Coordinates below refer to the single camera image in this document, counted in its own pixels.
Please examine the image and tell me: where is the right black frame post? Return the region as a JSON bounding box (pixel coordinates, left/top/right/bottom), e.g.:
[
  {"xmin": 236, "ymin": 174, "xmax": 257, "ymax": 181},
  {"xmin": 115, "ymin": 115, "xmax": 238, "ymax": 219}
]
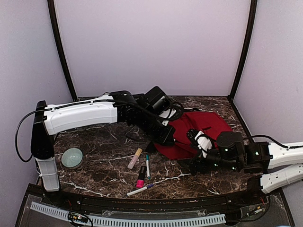
[{"xmin": 227, "ymin": 0, "xmax": 258, "ymax": 102}]

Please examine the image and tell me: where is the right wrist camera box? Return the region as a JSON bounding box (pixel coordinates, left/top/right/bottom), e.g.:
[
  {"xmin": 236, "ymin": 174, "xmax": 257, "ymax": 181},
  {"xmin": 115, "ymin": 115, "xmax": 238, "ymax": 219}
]
[{"xmin": 216, "ymin": 131, "xmax": 244, "ymax": 156}]

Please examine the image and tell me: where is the pastel pink yellow highlighter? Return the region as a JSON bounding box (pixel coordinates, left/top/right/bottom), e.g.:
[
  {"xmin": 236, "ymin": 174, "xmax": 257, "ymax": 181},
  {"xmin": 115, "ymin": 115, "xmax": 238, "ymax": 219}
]
[{"xmin": 127, "ymin": 148, "xmax": 143, "ymax": 169}]

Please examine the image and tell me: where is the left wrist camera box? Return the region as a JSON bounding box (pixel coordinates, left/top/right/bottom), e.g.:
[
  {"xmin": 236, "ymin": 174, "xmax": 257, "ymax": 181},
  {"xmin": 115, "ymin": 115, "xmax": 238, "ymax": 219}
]
[{"xmin": 145, "ymin": 86, "xmax": 170, "ymax": 114}]

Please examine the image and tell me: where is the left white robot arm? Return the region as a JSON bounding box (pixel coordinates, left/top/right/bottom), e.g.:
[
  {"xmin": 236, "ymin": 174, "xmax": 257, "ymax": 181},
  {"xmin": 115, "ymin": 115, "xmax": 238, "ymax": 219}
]
[{"xmin": 16, "ymin": 87, "xmax": 184, "ymax": 206}]

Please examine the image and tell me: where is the black front table rail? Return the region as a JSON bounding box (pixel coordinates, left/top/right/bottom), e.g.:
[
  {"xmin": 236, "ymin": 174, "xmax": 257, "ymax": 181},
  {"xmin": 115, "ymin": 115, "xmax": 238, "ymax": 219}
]
[{"xmin": 26, "ymin": 184, "xmax": 282, "ymax": 213}]

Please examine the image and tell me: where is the black frame post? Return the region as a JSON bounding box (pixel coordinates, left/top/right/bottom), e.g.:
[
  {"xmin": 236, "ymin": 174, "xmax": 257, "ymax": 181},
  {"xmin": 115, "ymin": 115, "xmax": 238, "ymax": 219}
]
[
  {"xmin": 47, "ymin": 0, "xmax": 78, "ymax": 101},
  {"xmin": 227, "ymin": 0, "xmax": 258, "ymax": 102}
]

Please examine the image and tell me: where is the light green bowl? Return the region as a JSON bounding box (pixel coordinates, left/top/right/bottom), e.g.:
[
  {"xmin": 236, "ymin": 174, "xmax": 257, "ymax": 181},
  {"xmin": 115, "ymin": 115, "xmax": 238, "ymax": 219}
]
[{"xmin": 61, "ymin": 148, "xmax": 83, "ymax": 169}]

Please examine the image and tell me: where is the teal capped white marker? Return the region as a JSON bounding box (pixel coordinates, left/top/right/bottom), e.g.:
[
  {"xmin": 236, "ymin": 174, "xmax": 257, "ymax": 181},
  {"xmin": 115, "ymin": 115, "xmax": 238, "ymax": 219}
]
[{"xmin": 146, "ymin": 155, "xmax": 151, "ymax": 179}]

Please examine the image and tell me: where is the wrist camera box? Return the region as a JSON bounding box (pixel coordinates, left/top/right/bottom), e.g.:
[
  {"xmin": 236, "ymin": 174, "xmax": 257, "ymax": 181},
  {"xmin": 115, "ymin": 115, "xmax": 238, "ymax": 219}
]
[
  {"xmin": 216, "ymin": 131, "xmax": 244, "ymax": 156},
  {"xmin": 145, "ymin": 86, "xmax": 170, "ymax": 114}
]

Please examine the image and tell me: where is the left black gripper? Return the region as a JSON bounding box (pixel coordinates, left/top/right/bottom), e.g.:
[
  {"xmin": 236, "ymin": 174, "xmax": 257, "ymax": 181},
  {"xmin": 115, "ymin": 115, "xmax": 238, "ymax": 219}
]
[{"xmin": 137, "ymin": 110, "xmax": 177, "ymax": 146}]

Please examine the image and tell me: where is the left black frame post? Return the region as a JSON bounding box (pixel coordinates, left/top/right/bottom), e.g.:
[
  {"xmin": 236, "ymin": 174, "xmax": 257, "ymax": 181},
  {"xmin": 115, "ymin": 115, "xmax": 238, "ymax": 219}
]
[{"xmin": 47, "ymin": 0, "xmax": 78, "ymax": 101}]

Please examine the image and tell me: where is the black pink highlighter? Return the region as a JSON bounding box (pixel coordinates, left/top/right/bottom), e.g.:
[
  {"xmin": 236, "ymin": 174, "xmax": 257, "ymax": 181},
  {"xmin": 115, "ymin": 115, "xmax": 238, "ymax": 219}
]
[{"xmin": 136, "ymin": 166, "xmax": 147, "ymax": 189}]

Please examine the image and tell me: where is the red student backpack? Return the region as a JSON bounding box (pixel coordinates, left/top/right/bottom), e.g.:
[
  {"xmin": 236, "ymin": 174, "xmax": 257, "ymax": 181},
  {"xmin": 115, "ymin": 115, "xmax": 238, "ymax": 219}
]
[{"xmin": 146, "ymin": 111, "xmax": 232, "ymax": 160}]

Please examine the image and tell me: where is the purple capped white marker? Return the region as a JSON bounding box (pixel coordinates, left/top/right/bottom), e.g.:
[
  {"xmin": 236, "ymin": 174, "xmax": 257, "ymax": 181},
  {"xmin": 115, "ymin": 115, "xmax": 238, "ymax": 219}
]
[{"xmin": 126, "ymin": 184, "xmax": 154, "ymax": 197}]

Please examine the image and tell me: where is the white slotted cable duct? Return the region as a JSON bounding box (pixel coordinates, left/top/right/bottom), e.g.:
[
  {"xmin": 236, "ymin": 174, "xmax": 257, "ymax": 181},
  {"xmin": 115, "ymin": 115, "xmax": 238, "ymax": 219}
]
[{"xmin": 30, "ymin": 202, "xmax": 226, "ymax": 227}]

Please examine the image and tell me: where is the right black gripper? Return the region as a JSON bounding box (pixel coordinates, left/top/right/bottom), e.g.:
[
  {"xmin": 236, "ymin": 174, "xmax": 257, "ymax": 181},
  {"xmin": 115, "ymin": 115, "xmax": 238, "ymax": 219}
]
[{"xmin": 178, "ymin": 145, "xmax": 241, "ymax": 176}]

